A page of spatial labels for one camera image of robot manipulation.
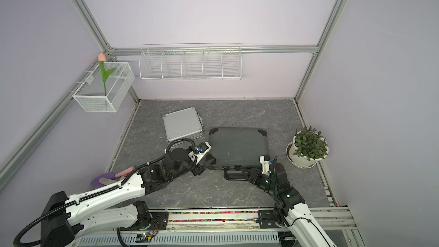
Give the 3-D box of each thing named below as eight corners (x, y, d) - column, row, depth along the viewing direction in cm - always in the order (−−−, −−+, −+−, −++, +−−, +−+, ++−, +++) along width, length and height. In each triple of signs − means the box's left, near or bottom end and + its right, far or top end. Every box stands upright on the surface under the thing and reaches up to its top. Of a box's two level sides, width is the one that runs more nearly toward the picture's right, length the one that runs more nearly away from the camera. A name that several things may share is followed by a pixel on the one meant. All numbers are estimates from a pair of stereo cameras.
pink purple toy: (93, 188, 85) (90, 187, 83) (95, 177, 89) (92, 175, 87) (134, 177, 89) (131, 176, 87) (134, 167, 92) (132, 165, 90)
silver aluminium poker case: (169, 146, 99) (166, 141, 95) (165, 120, 112) (162, 114, 107) (205, 135, 104) (204, 130, 99) (197, 111, 116) (196, 106, 112)
